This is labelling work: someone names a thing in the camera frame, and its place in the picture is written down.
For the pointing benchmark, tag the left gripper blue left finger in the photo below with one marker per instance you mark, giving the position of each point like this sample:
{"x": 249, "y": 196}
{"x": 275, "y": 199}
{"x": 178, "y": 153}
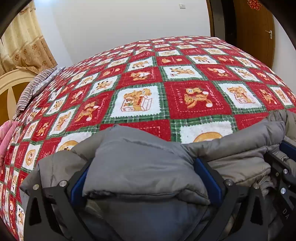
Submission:
{"x": 52, "y": 212}

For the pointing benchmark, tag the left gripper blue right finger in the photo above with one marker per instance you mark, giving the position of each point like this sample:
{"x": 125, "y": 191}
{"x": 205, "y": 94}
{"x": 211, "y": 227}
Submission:
{"x": 251, "y": 220}

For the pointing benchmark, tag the grey puffer down jacket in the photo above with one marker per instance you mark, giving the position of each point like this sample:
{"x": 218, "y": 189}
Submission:
{"x": 140, "y": 187}

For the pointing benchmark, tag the pink folded quilt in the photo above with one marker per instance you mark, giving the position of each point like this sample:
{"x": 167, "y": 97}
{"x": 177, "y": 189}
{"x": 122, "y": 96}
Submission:
{"x": 7, "y": 130}

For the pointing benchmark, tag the red patchwork cartoon bedspread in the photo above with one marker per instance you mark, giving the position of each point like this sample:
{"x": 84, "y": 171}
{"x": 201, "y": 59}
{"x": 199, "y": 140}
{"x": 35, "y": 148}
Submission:
{"x": 183, "y": 89}

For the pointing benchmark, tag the striped grey pillow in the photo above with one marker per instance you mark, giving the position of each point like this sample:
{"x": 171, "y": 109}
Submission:
{"x": 28, "y": 91}

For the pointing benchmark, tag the light blue patterned pillow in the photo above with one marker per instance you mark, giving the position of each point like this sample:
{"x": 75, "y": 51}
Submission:
{"x": 48, "y": 77}

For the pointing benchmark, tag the cream and brown headboard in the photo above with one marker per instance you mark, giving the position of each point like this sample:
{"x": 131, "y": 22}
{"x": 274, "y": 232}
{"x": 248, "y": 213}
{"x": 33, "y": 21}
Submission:
{"x": 12, "y": 85}

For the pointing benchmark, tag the brown wooden door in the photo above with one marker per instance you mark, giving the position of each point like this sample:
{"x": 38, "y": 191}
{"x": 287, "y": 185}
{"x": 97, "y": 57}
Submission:
{"x": 252, "y": 37}

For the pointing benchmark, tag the red double happiness decal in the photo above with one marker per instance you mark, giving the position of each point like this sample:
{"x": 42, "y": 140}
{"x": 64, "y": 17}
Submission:
{"x": 254, "y": 4}

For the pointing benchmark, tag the beige patterned curtain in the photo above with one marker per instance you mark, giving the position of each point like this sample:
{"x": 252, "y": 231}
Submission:
{"x": 23, "y": 45}

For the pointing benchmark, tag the silver door handle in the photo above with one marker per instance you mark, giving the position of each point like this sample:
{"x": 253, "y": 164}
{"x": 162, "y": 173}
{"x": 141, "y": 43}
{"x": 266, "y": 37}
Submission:
{"x": 270, "y": 34}

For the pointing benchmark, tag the dark brown door frame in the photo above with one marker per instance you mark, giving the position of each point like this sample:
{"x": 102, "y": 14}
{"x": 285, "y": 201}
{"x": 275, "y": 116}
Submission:
{"x": 222, "y": 19}

